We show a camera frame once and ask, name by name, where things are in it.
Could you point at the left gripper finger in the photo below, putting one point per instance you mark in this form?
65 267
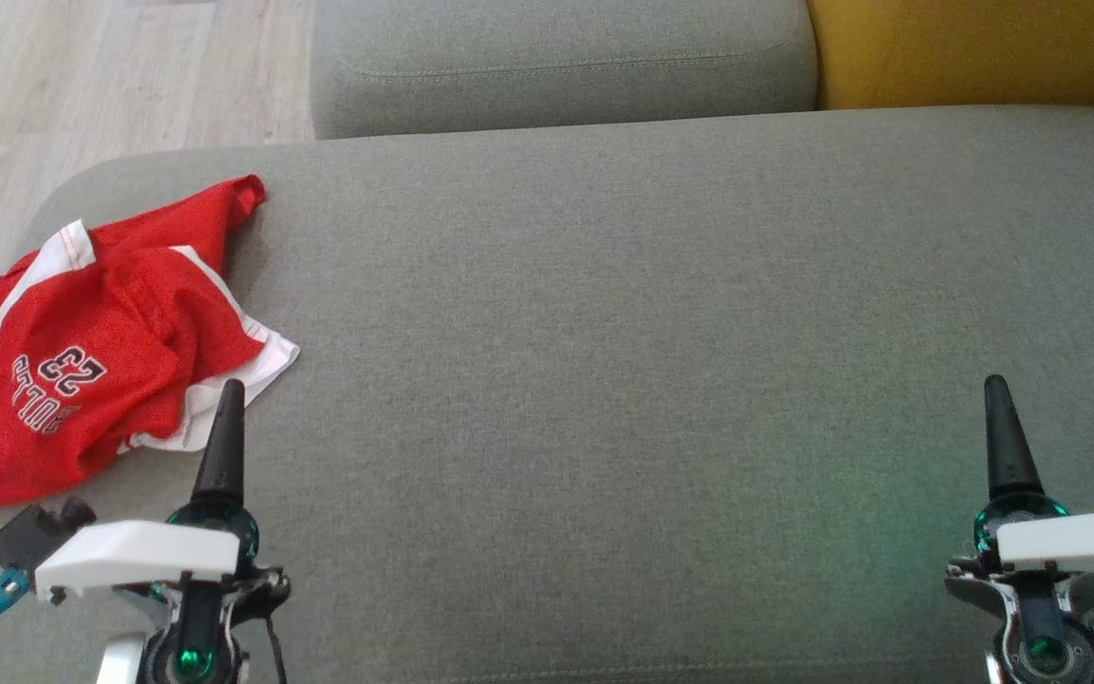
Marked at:
222 456

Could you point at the red white Bulls shorts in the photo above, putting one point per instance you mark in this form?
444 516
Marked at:
129 323

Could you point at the grey sofa seat cushion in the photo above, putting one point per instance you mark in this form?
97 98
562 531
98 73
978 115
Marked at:
556 57

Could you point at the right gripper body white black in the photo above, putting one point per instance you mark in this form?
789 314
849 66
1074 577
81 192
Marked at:
1069 546

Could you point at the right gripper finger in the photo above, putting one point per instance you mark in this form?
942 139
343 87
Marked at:
1010 456

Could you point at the large grey sofa chaise cushion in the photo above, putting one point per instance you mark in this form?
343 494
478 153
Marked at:
604 380

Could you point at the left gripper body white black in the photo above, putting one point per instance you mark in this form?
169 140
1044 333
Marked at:
139 551

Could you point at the wide yellow sofa backrest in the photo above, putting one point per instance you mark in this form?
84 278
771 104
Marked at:
965 47

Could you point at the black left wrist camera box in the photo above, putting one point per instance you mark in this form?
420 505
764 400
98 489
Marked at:
29 537

